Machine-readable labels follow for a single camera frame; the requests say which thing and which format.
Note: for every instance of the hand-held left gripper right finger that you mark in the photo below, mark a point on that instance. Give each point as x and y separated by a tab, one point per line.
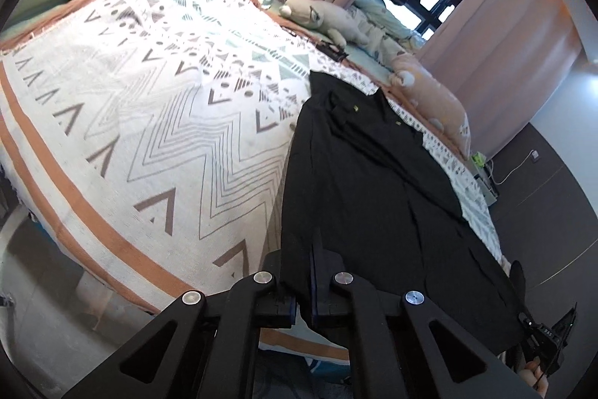
322	287

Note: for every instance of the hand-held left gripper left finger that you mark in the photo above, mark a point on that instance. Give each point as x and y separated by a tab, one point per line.
280	310

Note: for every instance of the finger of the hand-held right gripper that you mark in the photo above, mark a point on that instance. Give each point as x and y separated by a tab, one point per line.
567	324

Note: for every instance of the black jacket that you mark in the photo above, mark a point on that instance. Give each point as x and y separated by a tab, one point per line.
373	193

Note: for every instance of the person's right hand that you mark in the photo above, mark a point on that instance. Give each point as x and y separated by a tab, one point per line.
530	380

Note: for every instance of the white nightstand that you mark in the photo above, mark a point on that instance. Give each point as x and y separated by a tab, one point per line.
486	193

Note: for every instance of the small green object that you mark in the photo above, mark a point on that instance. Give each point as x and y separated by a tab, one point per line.
477	158

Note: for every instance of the pink printed pillow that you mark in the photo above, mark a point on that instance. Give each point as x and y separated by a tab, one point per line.
434	100

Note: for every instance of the white patterned blanket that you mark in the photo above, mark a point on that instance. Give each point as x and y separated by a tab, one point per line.
140	100

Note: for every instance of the light crumpled duvet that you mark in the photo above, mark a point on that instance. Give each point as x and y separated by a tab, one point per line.
383	29

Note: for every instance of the beige plush toy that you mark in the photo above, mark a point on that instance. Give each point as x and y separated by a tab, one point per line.
317	18

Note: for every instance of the white wall charger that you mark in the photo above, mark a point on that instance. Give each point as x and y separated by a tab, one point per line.
535	155

